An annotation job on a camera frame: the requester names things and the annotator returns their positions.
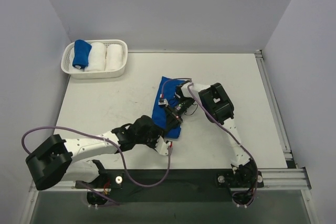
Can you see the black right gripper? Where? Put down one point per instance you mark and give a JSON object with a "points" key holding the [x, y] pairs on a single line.
{"points": [[172, 116]]}

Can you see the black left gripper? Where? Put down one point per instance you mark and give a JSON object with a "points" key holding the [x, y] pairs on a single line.
{"points": [[154, 138]]}

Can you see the blue towel pile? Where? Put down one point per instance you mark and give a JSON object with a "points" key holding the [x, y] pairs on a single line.
{"points": [[165, 95]]}

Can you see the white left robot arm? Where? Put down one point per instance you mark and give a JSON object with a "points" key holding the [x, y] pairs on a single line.
{"points": [[63, 159]]}

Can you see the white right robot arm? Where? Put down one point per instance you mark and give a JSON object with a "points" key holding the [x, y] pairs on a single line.
{"points": [[219, 109]]}

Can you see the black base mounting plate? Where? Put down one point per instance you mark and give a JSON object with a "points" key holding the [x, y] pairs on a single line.
{"points": [[181, 185]]}

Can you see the right rolled white towel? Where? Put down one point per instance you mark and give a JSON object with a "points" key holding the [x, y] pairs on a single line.
{"points": [[114, 57]]}

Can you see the rolled white towel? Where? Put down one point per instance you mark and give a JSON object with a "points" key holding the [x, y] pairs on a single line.
{"points": [[97, 57], [114, 57]]}

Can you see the middle rolled white towel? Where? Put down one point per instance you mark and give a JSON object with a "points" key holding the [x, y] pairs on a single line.
{"points": [[97, 57]]}

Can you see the white plastic mesh basket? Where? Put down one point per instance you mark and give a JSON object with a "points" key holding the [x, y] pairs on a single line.
{"points": [[94, 74]]}

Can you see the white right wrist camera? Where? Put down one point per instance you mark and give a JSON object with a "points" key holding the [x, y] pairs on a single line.
{"points": [[163, 102]]}

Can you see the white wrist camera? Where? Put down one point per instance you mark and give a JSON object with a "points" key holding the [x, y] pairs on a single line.
{"points": [[162, 147], [163, 102]]}

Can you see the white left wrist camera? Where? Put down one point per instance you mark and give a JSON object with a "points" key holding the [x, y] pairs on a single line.
{"points": [[162, 147]]}

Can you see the aluminium right side rail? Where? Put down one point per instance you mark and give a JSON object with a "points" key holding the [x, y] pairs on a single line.
{"points": [[284, 142]]}

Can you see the aluminium rail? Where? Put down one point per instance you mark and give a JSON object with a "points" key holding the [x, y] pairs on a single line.
{"points": [[274, 179], [284, 142]]}

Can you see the aluminium front rail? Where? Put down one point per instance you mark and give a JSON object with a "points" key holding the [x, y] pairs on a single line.
{"points": [[274, 179]]}

